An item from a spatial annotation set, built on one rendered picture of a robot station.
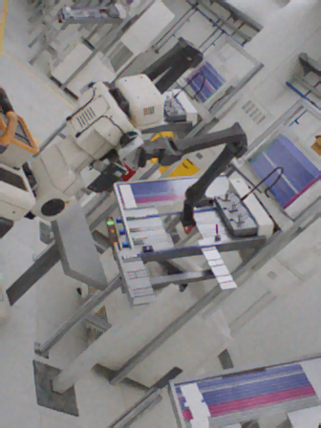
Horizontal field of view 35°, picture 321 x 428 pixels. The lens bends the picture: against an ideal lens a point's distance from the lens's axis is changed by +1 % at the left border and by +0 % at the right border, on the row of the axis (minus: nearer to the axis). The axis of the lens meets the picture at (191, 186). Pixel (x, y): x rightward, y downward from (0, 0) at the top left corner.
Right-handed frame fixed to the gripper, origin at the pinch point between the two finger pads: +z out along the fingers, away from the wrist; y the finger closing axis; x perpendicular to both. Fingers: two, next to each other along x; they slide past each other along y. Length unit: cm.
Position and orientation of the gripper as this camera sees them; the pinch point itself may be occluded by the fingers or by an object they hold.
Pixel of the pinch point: (186, 232)
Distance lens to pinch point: 267.7
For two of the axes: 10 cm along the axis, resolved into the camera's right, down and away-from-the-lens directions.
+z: -0.7, 8.5, 5.1
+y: -2.5, -5.1, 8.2
